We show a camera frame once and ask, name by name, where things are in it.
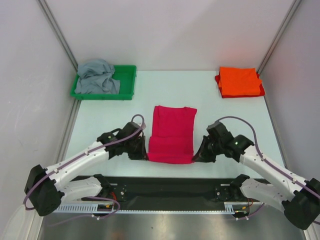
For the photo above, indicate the folded orange t shirt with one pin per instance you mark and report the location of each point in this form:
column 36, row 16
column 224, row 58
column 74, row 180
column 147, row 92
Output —
column 234, row 72

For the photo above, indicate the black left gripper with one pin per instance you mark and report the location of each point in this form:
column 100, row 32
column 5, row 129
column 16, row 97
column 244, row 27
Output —
column 141, row 154

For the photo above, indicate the aluminium frame post left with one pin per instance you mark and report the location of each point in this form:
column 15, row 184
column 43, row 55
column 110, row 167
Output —
column 45, row 8

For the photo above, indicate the white slotted cable duct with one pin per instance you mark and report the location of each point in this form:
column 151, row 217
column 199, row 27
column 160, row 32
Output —
column 164, row 207

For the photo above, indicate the aluminium frame post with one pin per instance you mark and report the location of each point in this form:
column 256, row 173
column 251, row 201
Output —
column 279, row 34
column 45, row 8

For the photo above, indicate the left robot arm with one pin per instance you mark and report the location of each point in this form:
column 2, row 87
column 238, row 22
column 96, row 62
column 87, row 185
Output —
column 48, row 187

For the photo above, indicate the aluminium frame post right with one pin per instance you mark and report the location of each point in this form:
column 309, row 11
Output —
column 279, row 34

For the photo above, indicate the crimson red t shirt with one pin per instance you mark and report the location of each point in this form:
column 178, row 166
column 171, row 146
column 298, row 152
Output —
column 171, row 140

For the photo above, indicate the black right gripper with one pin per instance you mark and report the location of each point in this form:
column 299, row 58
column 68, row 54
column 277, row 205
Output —
column 205, row 150

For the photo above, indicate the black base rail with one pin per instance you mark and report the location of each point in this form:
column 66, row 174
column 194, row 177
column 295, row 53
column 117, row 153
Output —
column 181, row 191

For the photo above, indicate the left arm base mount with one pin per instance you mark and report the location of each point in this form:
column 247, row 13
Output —
column 114, row 191

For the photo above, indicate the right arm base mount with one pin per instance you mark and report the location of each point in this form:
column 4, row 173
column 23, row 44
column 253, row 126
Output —
column 228, row 193

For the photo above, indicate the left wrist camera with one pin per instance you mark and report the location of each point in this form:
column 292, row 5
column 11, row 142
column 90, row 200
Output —
column 129, row 129

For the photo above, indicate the crumpled grey t shirt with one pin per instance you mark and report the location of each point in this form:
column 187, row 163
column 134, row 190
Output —
column 96, row 77

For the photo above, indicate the green plastic bin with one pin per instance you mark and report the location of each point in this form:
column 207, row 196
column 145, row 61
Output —
column 126, row 74

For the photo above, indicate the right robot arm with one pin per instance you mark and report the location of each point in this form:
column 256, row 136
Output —
column 285, row 191

